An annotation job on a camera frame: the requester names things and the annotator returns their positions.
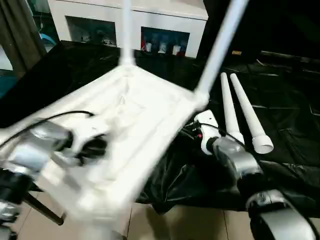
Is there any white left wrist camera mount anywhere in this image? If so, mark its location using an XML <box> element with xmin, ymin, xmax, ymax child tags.
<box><xmin>66</xmin><ymin>124</ymin><xmax>111</xmax><ymax>166</ymax></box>

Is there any black left wrist camera cable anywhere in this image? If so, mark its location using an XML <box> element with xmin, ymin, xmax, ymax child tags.
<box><xmin>0</xmin><ymin>110</ymin><xmax>95</xmax><ymax>146</ymax></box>

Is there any grey curtain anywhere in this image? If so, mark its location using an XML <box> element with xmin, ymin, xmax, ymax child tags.
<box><xmin>0</xmin><ymin>0</ymin><xmax>49</xmax><ymax>74</ymax></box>

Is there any black plastic mat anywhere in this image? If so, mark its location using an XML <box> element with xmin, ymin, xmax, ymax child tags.
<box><xmin>0</xmin><ymin>39</ymin><xmax>320</xmax><ymax>213</ymax></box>

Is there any white cabinet with glass doors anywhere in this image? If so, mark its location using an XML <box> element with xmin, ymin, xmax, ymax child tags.
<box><xmin>46</xmin><ymin>0</ymin><xmax>210</xmax><ymax>60</ymax></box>

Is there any teal plastic stool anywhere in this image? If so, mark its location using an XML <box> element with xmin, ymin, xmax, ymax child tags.
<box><xmin>39</xmin><ymin>31</ymin><xmax>58</xmax><ymax>48</ymax></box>

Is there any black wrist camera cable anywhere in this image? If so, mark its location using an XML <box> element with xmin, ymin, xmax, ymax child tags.
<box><xmin>196</xmin><ymin>121</ymin><xmax>241</xmax><ymax>141</ymax></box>
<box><xmin>0</xmin><ymin>110</ymin><xmax>95</xmax><ymax>146</ymax></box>

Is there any white plastic table leg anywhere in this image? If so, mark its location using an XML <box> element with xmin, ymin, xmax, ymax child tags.
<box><xmin>229</xmin><ymin>72</ymin><xmax>275</xmax><ymax>154</ymax></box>
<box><xmin>219</xmin><ymin>71</ymin><xmax>246</xmax><ymax>146</ymax></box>
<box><xmin>191</xmin><ymin>0</ymin><xmax>251</xmax><ymax>95</ymax></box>
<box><xmin>118</xmin><ymin>0</ymin><xmax>138</xmax><ymax>69</ymax></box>

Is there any black metal workbench leg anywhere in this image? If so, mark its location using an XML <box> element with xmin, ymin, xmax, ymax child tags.
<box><xmin>24</xmin><ymin>191</ymin><xmax>66</xmax><ymax>226</ymax></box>

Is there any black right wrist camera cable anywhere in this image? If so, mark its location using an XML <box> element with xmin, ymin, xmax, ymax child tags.
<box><xmin>196</xmin><ymin>121</ymin><xmax>241</xmax><ymax>141</ymax></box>

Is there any white plastic table top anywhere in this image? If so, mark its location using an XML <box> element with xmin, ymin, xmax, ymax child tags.
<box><xmin>0</xmin><ymin>63</ymin><xmax>211</xmax><ymax>221</ymax></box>

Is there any blue floor mat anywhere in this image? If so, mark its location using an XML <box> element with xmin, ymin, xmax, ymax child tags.
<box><xmin>0</xmin><ymin>74</ymin><xmax>18</xmax><ymax>100</ymax></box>

